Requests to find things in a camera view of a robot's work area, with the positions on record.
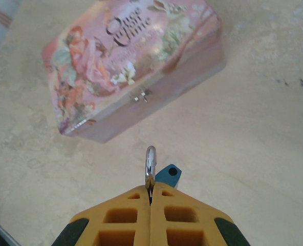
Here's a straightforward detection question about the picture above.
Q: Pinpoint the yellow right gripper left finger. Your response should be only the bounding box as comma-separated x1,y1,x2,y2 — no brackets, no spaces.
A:
51,186,152,246

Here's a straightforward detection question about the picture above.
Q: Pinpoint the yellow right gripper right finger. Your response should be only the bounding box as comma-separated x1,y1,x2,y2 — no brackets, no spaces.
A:
150,187,252,246

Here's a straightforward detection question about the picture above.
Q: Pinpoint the blue padlock with silver shackle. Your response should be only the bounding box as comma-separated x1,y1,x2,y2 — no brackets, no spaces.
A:
144,145,183,192

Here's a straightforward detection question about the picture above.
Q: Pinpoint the pink fairy tin box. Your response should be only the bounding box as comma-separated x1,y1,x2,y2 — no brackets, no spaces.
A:
40,0,228,144

